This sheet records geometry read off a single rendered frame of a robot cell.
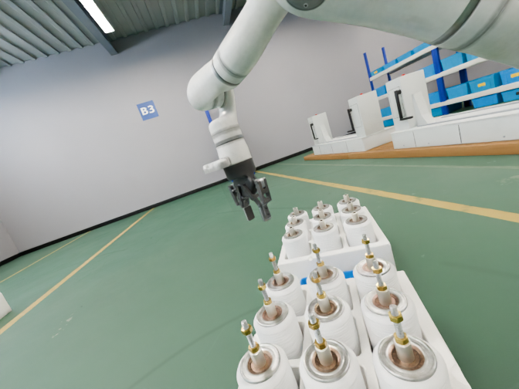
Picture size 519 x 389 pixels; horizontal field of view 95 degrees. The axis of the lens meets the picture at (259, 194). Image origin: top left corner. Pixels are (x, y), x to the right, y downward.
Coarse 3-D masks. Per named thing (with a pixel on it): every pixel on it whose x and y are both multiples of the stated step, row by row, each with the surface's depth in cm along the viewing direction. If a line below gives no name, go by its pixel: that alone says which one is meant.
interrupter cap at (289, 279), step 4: (284, 272) 67; (288, 272) 67; (284, 276) 66; (288, 276) 65; (292, 276) 64; (272, 280) 66; (284, 280) 65; (288, 280) 64; (292, 280) 63; (268, 284) 65; (272, 284) 64; (276, 284) 64; (280, 284) 63; (284, 284) 62; (288, 284) 62; (268, 288) 63; (272, 288) 63; (276, 288) 62; (280, 288) 61; (284, 288) 61
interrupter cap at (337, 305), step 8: (328, 296) 53; (336, 296) 52; (312, 304) 52; (336, 304) 50; (312, 312) 50; (320, 312) 49; (328, 312) 49; (336, 312) 48; (320, 320) 47; (328, 320) 46
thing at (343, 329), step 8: (344, 304) 49; (344, 312) 47; (336, 320) 46; (344, 320) 46; (352, 320) 48; (320, 328) 46; (328, 328) 46; (336, 328) 45; (344, 328) 46; (352, 328) 47; (312, 336) 50; (328, 336) 46; (336, 336) 46; (344, 336) 46; (352, 336) 47; (352, 344) 47; (360, 352) 49
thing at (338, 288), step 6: (342, 276) 59; (312, 282) 60; (330, 282) 57; (336, 282) 57; (342, 282) 58; (312, 288) 59; (324, 288) 57; (330, 288) 57; (336, 288) 57; (342, 288) 58; (312, 294) 60; (330, 294) 57; (336, 294) 57; (342, 294) 58; (348, 294) 60; (348, 300) 59
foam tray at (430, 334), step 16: (400, 272) 63; (304, 288) 70; (352, 288) 63; (416, 304) 52; (304, 320) 58; (256, 336) 58; (304, 336) 54; (368, 336) 54; (432, 336) 44; (368, 352) 45; (448, 352) 41; (368, 368) 42; (448, 368) 38; (368, 384) 40; (464, 384) 36
